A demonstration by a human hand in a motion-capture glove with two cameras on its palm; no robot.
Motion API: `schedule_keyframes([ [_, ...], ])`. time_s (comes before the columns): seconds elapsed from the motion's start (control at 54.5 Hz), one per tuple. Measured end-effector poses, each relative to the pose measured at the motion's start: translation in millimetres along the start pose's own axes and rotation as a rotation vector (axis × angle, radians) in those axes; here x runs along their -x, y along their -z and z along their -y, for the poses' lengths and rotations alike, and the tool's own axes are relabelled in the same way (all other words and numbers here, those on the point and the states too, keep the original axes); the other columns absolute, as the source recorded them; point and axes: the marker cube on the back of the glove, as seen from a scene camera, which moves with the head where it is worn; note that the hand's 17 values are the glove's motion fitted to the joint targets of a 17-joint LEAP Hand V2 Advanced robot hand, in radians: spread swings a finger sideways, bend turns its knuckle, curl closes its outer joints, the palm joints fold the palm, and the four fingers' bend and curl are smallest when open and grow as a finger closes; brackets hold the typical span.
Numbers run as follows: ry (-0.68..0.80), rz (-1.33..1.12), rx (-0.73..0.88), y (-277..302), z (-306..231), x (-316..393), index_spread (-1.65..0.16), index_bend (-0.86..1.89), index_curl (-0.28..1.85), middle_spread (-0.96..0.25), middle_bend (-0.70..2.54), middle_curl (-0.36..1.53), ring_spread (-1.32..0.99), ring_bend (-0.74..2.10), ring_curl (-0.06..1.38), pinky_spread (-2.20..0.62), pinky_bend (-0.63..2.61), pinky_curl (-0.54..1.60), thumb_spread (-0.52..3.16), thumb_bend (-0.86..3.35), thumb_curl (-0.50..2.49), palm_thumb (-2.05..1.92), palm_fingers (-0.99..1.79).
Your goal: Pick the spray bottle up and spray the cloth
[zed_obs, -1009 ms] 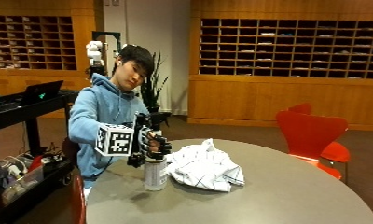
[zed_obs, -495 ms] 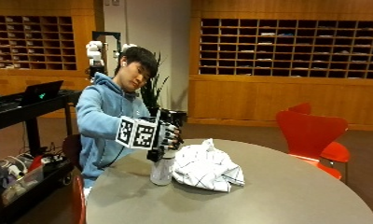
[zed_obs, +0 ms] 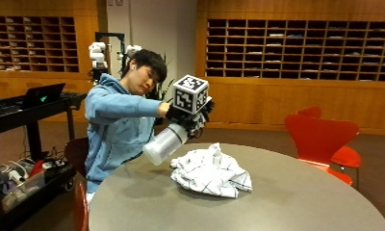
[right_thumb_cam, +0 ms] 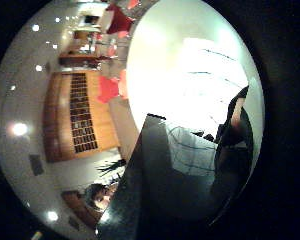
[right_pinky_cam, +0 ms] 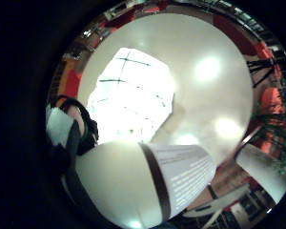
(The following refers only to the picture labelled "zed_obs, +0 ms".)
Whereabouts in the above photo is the white cube with black markers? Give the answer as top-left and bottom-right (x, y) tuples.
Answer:
(171, 74), (211, 116)

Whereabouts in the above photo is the red object in cart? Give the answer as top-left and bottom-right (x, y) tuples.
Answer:
(29, 160), (47, 178)

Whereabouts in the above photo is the black cart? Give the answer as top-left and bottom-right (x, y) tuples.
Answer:
(0, 90), (88, 227)

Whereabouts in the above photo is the wide wooden pigeonhole shelf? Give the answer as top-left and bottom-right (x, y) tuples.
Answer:
(204, 17), (385, 83)

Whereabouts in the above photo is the black laptop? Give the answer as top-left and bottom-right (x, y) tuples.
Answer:
(19, 82), (67, 110)

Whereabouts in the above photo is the white cable bundle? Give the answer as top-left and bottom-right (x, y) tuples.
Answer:
(0, 159), (31, 185)

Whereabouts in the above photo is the person in blue hoodie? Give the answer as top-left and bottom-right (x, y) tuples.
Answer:
(84, 48), (178, 204)

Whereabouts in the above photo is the white cloth with dark lines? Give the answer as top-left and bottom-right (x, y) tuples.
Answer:
(170, 142), (255, 199)

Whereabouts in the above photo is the translucent white spray bottle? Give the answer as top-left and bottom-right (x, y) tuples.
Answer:
(142, 122), (191, 167)

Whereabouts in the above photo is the black metal frame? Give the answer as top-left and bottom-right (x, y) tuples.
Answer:
(94, 31), (127, 79)

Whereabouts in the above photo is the clear plastic bin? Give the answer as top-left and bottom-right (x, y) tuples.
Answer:
(0, 167), (48, 211)

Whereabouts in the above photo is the dark red chair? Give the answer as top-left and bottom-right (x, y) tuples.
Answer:
(63, 137), (91, 178)

